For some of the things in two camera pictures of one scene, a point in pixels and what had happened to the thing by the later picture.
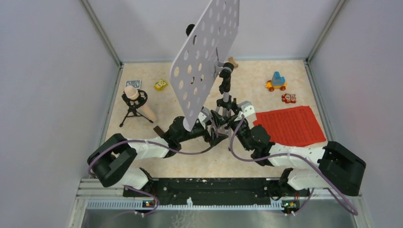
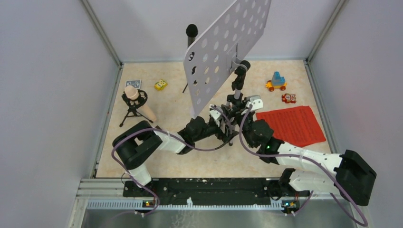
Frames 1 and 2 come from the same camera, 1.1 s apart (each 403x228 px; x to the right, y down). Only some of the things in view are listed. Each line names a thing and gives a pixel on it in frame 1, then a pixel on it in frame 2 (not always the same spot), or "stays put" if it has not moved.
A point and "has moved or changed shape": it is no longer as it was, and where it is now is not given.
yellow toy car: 277,82 stays put
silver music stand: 199,61 has moved or changed shape
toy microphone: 135,99 stays put
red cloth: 296,126 stays put
